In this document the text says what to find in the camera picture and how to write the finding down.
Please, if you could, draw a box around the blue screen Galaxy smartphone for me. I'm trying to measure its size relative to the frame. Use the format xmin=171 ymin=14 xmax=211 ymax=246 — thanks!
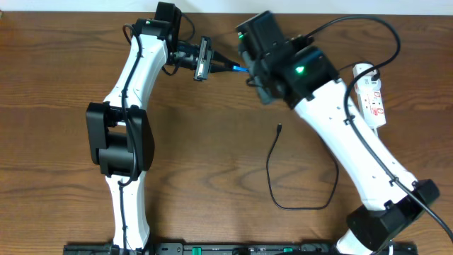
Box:
xmin=232 ymin=66 xmax=249 ymax=73

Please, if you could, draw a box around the black USB charging cable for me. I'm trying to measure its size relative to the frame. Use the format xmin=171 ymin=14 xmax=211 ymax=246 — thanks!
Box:
xmin=265 ymin=60 xmax=382 ymax=211

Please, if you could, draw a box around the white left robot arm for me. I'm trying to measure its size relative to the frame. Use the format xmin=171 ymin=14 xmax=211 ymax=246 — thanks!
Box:
xmin=86 ymin=1 xmax=242 ymax=254

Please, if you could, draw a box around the white USB charger adapter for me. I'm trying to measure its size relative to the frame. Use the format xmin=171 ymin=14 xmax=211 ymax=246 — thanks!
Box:
xmin=352 ymin=62 xmax=382 ymax=86

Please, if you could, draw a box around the white power strip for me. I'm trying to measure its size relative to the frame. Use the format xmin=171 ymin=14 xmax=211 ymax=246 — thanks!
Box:
xmin=355 ymin=70 xmax=386 ymax=130

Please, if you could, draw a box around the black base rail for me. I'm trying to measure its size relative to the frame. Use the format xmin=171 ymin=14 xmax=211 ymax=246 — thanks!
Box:
xmin=62 ymin=242 xmax=418 ymax=255

